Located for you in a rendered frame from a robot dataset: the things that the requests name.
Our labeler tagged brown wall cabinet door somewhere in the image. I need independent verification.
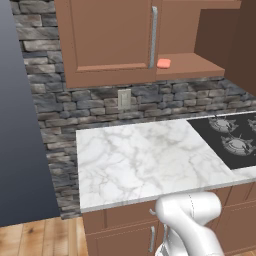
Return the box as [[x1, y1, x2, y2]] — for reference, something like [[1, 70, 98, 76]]
[[54, 0, 163, 90]]

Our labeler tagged silver wall cabinet door handle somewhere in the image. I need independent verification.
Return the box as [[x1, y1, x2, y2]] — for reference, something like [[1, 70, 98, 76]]
[[148, 5, 159, 70]]

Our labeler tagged white wall socket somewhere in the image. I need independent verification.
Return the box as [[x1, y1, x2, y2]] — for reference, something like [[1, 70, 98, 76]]
[[117, 88, 133, 111]]

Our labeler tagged silver base cabinet door handle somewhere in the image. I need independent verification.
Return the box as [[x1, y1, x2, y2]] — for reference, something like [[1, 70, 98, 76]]
[[148, 225, 157, 254]]

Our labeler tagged open brown cabinet door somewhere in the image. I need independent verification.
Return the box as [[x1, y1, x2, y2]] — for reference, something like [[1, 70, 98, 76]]
[[225, 0, 256, 98]]

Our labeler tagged brown base cabinet door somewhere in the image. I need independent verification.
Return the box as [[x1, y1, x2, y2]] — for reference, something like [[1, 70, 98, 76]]
[[85, 219, 162, 256], [211, 199, 256, 256]]

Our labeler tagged brown drawer front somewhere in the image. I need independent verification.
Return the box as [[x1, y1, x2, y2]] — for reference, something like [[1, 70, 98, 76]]
[[104, 199, 158, 230], [229, 182, 256, 205]]

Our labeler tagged pink sponge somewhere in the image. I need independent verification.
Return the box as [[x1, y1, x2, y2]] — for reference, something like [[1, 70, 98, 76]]
[[156, 58, 172, 70]]

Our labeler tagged open brown wall cabinet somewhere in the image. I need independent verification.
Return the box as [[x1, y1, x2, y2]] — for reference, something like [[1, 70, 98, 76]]
[[155, 0, 243, 82]]

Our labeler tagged black hob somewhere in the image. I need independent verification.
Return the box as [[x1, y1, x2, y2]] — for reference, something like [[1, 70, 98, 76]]
[[186, 112, 256, 171]]

